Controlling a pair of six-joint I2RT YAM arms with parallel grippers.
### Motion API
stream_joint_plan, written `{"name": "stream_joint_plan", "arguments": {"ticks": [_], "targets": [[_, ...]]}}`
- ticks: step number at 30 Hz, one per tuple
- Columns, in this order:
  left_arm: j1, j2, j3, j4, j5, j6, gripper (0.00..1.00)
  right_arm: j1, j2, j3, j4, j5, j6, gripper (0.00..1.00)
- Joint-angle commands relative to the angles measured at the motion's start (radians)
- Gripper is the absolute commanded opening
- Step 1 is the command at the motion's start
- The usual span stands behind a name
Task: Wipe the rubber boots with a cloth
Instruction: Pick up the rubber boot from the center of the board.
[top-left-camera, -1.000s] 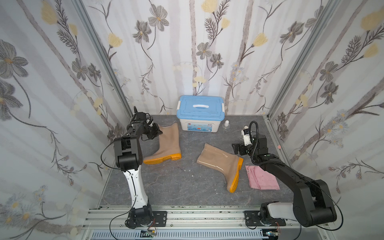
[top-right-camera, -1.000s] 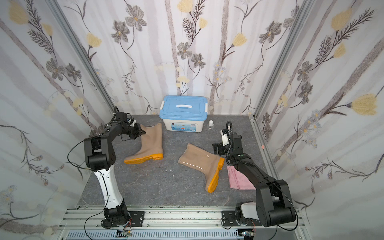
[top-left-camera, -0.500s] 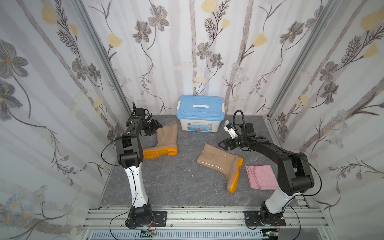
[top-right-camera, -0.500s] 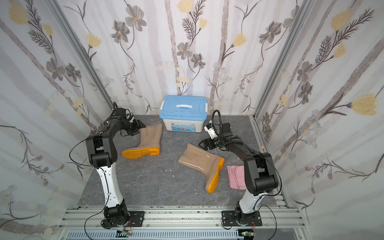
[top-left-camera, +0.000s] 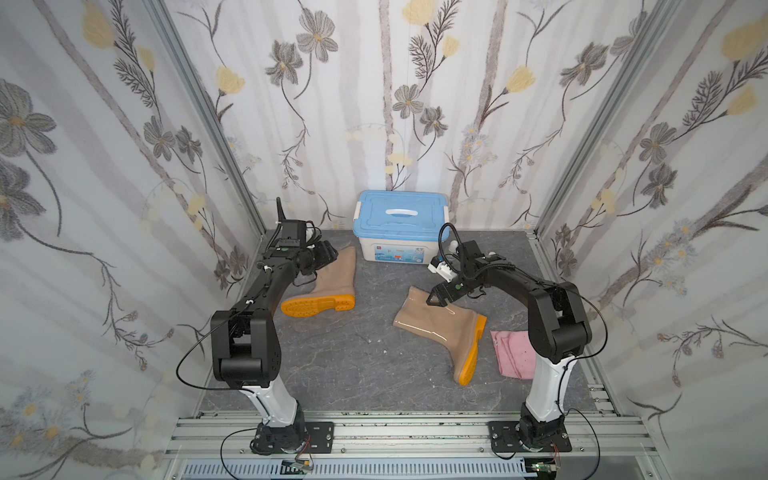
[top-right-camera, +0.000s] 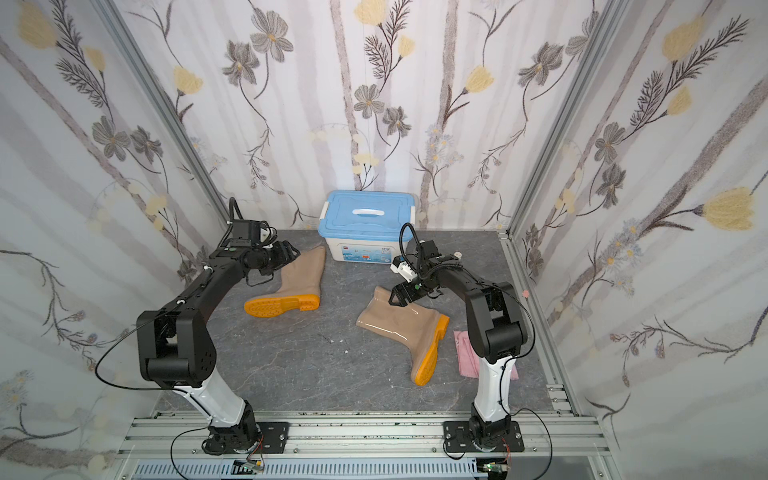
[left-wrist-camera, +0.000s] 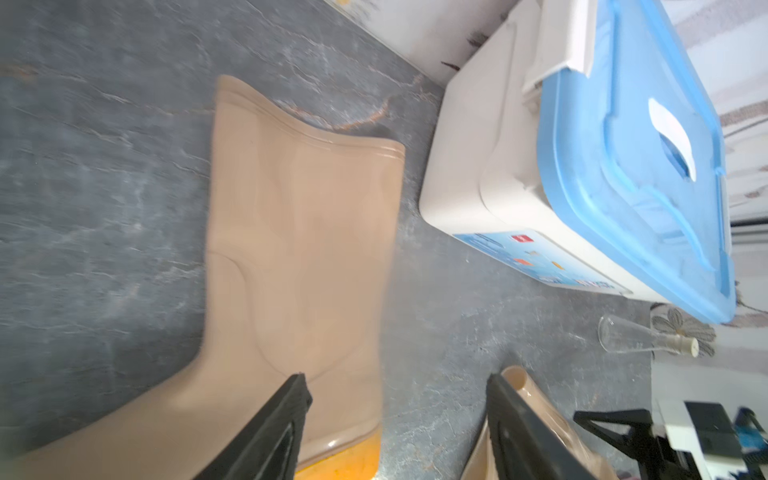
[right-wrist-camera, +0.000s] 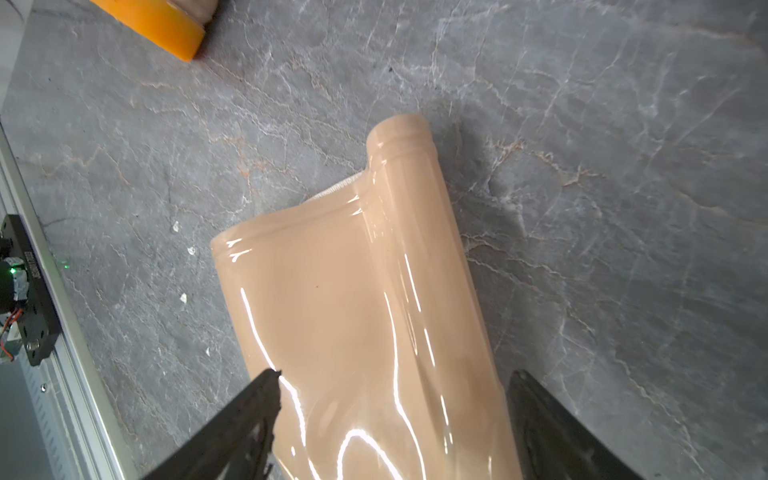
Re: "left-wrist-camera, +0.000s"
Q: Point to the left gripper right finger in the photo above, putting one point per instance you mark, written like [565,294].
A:
[528,438]

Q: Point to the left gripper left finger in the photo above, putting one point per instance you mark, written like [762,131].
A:
[268,446]

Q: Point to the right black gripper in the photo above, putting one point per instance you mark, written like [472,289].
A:
[692,440]

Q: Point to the tan rubber boot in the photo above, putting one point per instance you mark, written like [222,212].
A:
[534,432]
[300,238]

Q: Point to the left clear glass flask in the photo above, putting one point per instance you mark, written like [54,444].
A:
[617,335]

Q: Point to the blue lid storage box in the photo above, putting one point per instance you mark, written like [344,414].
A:
[579,147]

